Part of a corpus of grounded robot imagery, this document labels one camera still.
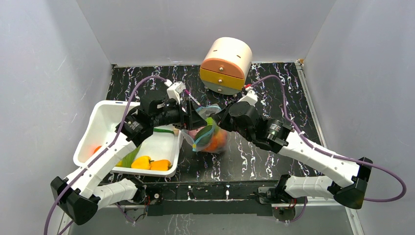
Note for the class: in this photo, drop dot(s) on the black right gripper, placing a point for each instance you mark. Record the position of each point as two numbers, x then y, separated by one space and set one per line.
222 116

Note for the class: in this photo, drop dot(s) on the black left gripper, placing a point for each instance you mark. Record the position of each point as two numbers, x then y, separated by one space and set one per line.
189 120

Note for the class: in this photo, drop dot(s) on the red onion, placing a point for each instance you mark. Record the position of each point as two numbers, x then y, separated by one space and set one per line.
193 133

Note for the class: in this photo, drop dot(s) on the clear zip top bag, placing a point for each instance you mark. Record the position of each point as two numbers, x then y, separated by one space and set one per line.
206 113

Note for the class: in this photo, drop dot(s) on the dark green avocado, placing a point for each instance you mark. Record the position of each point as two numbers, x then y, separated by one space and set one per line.
205 134

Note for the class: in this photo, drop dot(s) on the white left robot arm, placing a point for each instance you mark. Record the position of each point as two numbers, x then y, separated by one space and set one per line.
80 195

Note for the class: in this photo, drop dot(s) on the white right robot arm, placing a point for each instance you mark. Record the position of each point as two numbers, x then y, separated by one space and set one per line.
344 181

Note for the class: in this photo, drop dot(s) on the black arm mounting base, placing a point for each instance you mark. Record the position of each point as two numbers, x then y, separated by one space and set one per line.
215 197

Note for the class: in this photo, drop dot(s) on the pink marker pen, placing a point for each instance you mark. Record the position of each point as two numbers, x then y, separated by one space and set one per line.
192 97

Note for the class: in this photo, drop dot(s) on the green cucumber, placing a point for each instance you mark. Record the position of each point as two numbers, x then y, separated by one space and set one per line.
163 131

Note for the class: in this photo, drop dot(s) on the round pastel drawer cabinet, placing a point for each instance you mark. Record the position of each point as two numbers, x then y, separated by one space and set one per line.
225 68

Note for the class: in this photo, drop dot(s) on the yellow orange bell pepper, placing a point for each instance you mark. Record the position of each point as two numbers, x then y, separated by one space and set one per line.
160 165

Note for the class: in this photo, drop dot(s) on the green leafy vegetable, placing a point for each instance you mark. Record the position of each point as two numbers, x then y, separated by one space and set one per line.
129 158

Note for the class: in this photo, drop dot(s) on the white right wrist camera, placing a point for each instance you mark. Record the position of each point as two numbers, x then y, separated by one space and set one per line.
250 97

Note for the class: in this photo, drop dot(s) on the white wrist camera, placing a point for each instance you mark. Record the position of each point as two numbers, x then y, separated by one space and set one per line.
174 90
250 97

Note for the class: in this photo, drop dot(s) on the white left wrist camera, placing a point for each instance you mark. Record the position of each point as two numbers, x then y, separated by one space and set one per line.
174 90

